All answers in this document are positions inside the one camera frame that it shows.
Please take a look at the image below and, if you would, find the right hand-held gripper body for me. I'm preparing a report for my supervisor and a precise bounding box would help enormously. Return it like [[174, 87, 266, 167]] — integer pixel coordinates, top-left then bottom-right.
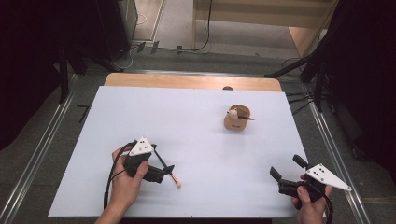
[[277, 163, 353, 203]]

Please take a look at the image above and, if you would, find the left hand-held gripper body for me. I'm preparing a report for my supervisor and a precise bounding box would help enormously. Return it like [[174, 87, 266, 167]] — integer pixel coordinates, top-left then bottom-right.
[[123, 136, 166, 184]]

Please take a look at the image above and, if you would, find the tan ceramic bear pen holder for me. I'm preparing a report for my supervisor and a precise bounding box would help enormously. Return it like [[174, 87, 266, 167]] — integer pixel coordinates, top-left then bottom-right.
[[223, 104, 252, 132]]

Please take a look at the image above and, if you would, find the person's right hand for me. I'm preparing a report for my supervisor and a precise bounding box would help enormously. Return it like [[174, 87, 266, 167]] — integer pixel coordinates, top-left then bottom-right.
[[290, 174, 334, 224]]

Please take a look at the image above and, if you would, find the person's left hand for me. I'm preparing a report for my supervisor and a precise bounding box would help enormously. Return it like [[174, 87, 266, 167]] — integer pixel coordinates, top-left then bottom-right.
[[110, 146, 150, 213]]

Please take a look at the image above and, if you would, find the white table board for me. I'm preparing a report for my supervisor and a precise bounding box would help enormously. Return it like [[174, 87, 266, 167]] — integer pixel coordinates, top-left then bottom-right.
[[48, 85, 328, 218]]

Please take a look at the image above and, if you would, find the black metal stand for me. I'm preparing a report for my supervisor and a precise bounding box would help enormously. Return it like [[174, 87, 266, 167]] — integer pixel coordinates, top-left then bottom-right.
[[263, 0, 347, 114]]

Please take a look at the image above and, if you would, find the black tripod stand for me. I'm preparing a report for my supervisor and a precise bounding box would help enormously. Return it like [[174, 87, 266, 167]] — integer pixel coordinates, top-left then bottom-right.
[[55, 43, 90, 105]]

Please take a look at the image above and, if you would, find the black cabinet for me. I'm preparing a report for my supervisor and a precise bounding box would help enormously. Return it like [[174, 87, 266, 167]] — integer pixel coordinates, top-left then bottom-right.
[[94, 0, 139, 62]]

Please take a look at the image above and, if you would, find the wooden partition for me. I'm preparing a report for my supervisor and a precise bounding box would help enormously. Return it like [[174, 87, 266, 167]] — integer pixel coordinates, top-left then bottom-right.
[[191, 0, 340, 59]]

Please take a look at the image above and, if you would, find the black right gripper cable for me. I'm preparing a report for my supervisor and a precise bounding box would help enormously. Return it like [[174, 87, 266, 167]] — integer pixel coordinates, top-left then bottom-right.
[[306, 178, 334, 224]]

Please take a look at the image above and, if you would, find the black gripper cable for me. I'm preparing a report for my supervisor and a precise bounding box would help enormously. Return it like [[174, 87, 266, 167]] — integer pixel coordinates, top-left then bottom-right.
[[103, 141, 138, 210], [306, 178, 334, 224]]

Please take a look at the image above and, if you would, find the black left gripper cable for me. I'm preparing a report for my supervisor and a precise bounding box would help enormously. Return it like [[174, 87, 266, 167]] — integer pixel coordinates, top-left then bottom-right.
[[103, 141, 138, 210]]

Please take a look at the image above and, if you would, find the metal floor rail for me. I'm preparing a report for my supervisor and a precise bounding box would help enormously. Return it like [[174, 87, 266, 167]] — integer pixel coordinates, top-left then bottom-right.
[[0, 90, 78, 224], [303, 85, 373, 224]]

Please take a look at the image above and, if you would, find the white floor cable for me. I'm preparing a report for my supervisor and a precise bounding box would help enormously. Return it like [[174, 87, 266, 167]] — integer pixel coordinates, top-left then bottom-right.
[[120, 12, 149, 70]]

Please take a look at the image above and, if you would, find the black hanging cable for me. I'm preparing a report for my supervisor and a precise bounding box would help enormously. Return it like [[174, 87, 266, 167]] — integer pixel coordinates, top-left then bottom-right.
[[177, 0, 214, 53]]

